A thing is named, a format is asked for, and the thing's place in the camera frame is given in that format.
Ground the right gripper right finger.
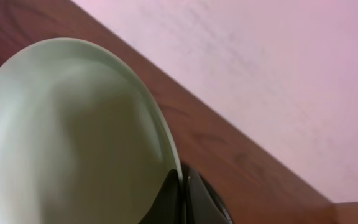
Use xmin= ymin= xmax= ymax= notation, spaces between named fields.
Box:
xmin=181 ymin=163 xmax=234 ymax=224

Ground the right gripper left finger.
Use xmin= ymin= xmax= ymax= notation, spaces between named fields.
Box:
xmin=139 ymin=169 xmax=182 ymax=224

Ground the light blue plate top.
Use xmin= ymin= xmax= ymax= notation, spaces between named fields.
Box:
xmin=0 ymin=38 xmax=180 ymax=223

